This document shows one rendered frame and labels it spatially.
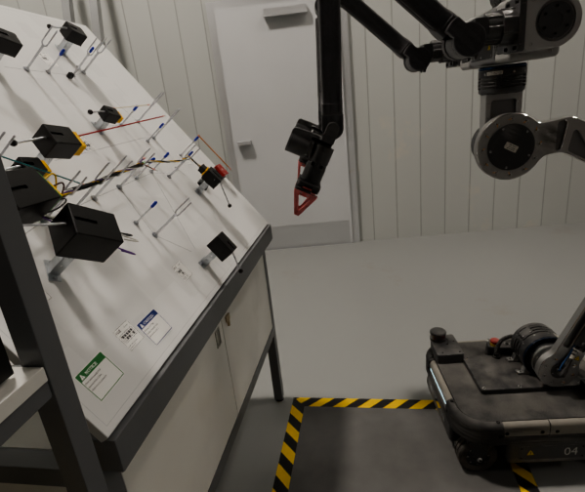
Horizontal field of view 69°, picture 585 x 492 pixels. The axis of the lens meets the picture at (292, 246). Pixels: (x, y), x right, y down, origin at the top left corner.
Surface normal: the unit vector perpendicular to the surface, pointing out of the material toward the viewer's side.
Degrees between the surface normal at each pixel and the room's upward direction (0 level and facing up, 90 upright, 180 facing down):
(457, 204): 90
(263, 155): 90
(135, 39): 90
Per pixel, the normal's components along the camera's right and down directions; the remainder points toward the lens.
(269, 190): -0.04, 0.33
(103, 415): 0.72, -0.60
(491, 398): -0.11, -0.94
